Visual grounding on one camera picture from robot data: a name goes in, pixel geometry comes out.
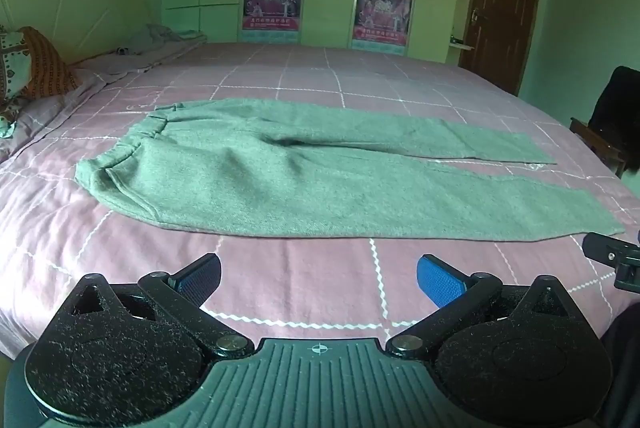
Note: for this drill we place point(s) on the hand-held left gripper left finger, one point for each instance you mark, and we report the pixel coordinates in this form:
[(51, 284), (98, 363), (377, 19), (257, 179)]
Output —
[(201, 282)]

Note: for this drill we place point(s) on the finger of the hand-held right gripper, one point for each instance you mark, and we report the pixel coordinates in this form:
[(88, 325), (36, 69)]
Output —
[(607, 248), (630, 278)]

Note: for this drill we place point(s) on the wooden chair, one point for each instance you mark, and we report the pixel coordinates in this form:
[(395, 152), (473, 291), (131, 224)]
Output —
[(592, 138)]

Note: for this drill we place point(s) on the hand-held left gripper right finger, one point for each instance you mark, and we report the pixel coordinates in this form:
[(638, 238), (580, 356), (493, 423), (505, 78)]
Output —
[(434, 282)]

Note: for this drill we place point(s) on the orange patterned pillow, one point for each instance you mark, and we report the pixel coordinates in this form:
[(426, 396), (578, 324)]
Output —
[(35, 63)]

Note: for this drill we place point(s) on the bed with pink checked sheet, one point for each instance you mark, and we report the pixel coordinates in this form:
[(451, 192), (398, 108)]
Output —
[(320, 73)]

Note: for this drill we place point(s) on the lilac grey folded sheet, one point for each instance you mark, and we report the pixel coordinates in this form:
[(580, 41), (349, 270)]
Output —
[(65, 95)]

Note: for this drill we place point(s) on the red calendar wall poster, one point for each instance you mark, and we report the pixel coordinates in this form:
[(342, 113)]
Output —
[(273, 0), (383, 13)]

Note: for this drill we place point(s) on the grey crumpled garment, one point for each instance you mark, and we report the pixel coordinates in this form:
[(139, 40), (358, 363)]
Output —
[(155, 37)]

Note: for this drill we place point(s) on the grey-green pants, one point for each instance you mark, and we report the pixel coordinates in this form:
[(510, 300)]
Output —
[(280, 178)]

